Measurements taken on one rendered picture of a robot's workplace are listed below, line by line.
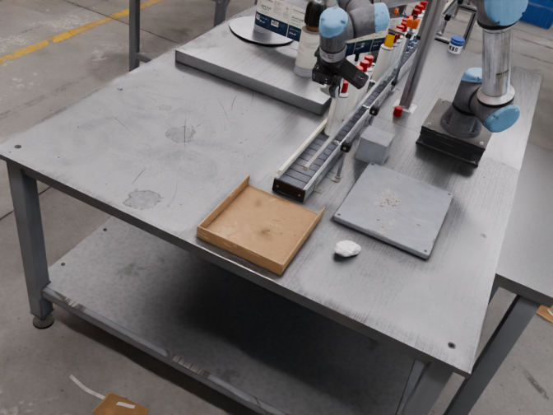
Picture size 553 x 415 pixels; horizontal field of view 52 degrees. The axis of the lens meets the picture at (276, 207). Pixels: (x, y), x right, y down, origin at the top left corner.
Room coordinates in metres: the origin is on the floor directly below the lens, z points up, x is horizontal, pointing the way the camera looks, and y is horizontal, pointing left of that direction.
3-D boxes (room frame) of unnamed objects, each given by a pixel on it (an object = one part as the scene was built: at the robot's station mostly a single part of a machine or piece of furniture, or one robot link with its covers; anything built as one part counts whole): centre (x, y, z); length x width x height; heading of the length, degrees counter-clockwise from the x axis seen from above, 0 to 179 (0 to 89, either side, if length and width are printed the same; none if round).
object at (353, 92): (1.90, -0.18, 0.98); 0.05 x 0.05 x 0.20
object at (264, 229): (1.26, 0.03, 0.85); 0.30 x 0.26 x 0.04; 161
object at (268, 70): (2.46, 0.09, 0.86); 0.80 x 0.67 x 0.05; 161
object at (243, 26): (2.56, 0.22, 0.89); 0.31 x 0.31 x 0.01
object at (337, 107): (1.77, -0.14, 0.98); 0.05 x 0.05 x 0.20
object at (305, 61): (2.22, 0.00, 1.03); 0.09 x 0.09 x 0.30
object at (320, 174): (2.20, -0.29, 0.85); 1.65 x 0.11 x 0.05; 161
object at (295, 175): (2.20, -0.29, 0.86); 1.65 x 0.08 x 0.04; 161
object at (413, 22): (2.19, -0.34, 1.05); 0.10 x 0.04 x 0.33; 71
